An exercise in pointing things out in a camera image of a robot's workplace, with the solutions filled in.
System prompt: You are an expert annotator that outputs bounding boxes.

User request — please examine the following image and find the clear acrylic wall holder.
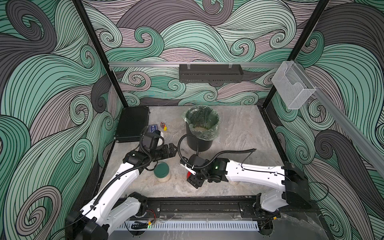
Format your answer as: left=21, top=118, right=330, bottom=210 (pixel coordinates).
left=272, top=61, right=316, bottom=110

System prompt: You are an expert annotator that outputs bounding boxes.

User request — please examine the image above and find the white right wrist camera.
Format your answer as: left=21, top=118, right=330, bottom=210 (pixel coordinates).
left=180, top=154, right=207, bottom=175

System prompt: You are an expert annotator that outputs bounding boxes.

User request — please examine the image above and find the black trash bin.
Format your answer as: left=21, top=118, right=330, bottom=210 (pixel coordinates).
left=185, top=122, right=213, bottom=152

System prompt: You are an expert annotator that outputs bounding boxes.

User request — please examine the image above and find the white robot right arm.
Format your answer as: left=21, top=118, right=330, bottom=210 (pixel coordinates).
left=180, top=155, right=312, bottom=213

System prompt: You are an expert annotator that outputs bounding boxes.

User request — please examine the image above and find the white slotted cable duct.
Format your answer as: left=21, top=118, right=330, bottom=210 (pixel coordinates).
left=115, top=220, right=260, bottom=232

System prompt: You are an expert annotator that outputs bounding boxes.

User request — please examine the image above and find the black wall-mounted tray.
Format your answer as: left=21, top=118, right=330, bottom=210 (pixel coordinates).
left=179, top=65, right=244, bottom=85

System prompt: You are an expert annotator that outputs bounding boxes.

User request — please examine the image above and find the aluminium right wall rail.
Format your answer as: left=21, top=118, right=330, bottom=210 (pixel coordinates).
left=298, top=64, right=384, bottom=176

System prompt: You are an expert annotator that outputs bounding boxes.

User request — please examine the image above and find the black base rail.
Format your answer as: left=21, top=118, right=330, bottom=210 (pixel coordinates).
left=80, top=196, right=319, bottom=221

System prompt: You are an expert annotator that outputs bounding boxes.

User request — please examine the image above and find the black hard case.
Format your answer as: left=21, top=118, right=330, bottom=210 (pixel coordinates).
left=115, top=106, right=150, bottom=143

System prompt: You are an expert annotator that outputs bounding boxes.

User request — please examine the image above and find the clear plastic bin liner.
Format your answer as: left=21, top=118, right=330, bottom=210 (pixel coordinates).
left=182, top=106, right=221, bottom=141

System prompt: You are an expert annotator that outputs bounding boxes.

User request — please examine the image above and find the black corrugated right cable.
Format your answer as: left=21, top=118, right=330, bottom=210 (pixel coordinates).
left=176, top=134, right=257, bottom=169

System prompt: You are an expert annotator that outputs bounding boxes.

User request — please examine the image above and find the green-lidded oatmeal jar left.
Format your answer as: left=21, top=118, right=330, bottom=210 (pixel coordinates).
left=154, top=162, right=171, bottom=183

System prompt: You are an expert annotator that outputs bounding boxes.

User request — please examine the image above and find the aluminium wall rail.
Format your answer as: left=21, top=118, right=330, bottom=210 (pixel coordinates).
left=298, top=64, right=384, bottom=176
left=109, top=61, right=282, bottom=69

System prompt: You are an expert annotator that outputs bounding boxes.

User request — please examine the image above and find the black corrugated cable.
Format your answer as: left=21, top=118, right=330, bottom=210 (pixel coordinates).
left=176, top=134, right=257, bottom=169
left=92, top=134, right=166, bottom=208

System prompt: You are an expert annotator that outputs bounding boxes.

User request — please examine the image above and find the red yellow toy car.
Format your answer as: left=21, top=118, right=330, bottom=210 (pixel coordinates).
left=160, top=122, right=167, bottom=131

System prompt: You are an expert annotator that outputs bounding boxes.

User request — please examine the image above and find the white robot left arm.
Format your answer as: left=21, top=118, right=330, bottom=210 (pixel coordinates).
left=64, top=144, right=178, bottom=240

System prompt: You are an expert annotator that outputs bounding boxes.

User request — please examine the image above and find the black corrugated left cable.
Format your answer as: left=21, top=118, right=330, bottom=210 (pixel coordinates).
left=92, top=134, right=166, bottom=208

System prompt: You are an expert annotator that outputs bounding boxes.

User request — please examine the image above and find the blue card box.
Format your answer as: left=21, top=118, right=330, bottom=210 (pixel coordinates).
left=149, top=124, right=159, bottom=134

